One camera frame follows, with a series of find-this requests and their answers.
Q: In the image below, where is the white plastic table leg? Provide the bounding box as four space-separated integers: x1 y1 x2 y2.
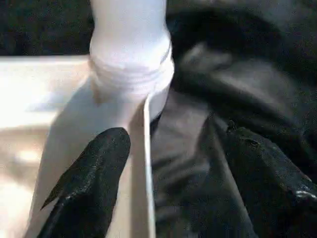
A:
88 0 174 97

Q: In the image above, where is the white plastic table top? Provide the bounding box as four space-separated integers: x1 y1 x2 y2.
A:
0 55 174 238

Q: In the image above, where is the black plastic mat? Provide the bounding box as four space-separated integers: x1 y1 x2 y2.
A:
0 0 317 238

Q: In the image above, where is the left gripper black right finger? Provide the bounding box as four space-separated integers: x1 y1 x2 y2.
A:
224 120 317 238

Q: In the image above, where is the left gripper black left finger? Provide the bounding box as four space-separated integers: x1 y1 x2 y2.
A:
37 126 131 238

